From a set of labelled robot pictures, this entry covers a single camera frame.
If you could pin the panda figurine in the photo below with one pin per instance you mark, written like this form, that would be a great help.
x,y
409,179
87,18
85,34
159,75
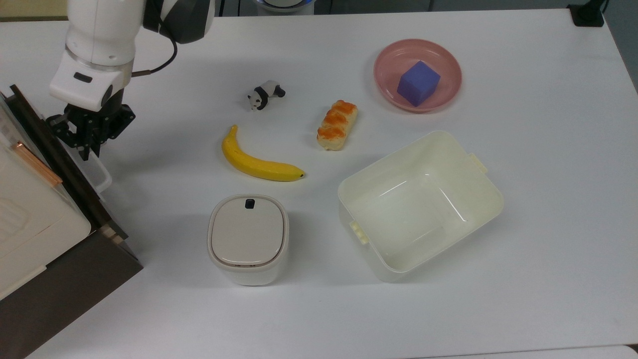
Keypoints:
x,y
264,93

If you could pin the dark brown wooden cabinet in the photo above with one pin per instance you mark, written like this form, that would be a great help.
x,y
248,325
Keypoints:
x,y
50,309

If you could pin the yellow toy banana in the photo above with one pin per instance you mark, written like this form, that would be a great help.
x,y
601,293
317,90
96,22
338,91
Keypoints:
x,y
249,162

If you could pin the tan wooden desk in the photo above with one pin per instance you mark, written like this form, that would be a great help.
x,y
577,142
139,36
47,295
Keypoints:
x,y
30,9

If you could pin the pink plate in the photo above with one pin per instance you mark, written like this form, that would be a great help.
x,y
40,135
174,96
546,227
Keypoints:
x,y
394,60

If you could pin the open cream plastic bin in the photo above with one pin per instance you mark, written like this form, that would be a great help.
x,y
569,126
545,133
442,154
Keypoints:
x,y
423,214

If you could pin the beige lidded trash can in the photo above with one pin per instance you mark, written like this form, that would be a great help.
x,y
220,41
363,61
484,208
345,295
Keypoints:
x,y
247,234

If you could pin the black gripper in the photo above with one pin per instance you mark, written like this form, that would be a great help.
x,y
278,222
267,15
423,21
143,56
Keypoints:
x,y
94,122

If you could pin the purple cube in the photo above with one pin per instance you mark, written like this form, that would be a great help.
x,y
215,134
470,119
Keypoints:
x,y
418,85

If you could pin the toy bread orange topping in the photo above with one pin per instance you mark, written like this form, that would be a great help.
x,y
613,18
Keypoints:
x,y
336,127

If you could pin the black stand base block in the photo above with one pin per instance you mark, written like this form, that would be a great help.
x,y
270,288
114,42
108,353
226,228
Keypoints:
x,y
588,17

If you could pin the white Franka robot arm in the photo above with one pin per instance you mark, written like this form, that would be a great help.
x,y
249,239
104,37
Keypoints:
x,y
99,35

